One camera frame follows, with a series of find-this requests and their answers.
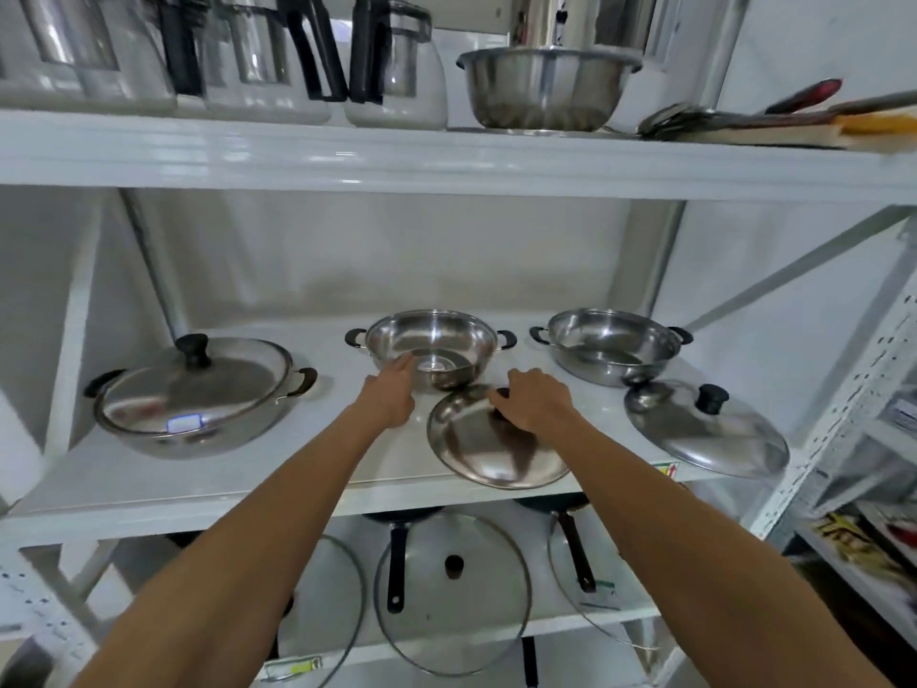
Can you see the white metal shelf rack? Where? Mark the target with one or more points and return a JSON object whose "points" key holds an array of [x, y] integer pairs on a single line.
{"points": [[430, 161]]}

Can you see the yellow green tag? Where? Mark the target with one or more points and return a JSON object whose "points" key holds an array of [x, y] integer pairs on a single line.
{"points": [[294, 667]]}

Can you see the large steel lid black knob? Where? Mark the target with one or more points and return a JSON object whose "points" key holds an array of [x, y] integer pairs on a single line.
{"points": [[193, 390]]}

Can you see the steel spoon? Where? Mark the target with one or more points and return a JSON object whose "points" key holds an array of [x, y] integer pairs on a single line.
{"points": [[670, 118]]}

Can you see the white perforated shelf rack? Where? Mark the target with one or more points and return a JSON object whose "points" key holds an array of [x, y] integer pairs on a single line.
{"points": [[860, 394]]}

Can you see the yellow printed packet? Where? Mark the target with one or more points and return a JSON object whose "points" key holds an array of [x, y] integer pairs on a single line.
{"points": [[856, 544]]}

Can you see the steel mixing bowl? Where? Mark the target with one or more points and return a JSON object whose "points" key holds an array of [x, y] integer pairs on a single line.
{"points": [[548, 89]]}

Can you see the glass lid with steel rim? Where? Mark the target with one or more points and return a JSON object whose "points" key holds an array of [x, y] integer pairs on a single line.
{"points": [[329, 609], [580, 587]]}

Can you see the person's right thumb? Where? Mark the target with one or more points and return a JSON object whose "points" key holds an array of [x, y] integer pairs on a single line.
{"points": [[501, 399]]}

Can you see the person's left thumb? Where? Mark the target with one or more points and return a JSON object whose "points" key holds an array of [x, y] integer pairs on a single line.
{"points": [[405, 365]]}

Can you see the person's left hand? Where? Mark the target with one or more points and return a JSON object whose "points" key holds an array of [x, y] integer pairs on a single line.
{"points": [[387, 401]]}

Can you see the steel lid with black knob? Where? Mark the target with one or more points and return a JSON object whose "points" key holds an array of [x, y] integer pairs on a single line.
{"points": [[480, 451], [709, 440]]}

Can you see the person's right hand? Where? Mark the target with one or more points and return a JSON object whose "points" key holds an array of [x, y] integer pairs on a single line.
{"points": [[541, 404]]}

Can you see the shelf label sticker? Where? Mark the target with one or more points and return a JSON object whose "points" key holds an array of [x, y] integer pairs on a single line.
{"points": [[666, 470]]}

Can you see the tall steel pot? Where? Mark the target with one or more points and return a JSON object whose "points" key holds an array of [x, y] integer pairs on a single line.
{"points": [[580, 21]]}

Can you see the black frying pan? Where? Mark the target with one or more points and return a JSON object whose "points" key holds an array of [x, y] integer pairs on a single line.
{"points": [[575, 558], [396, 566]]}

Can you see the person's left forearm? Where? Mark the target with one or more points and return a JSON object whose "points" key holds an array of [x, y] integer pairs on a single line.
{"points": [[236, 558]]}

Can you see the person's right forearm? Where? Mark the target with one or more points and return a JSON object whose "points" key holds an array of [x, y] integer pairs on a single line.
{"points": [[702, 573]]}

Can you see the glass lid with black knob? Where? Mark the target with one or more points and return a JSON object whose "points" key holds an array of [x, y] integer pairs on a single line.
{"points": [[451, 601]]}

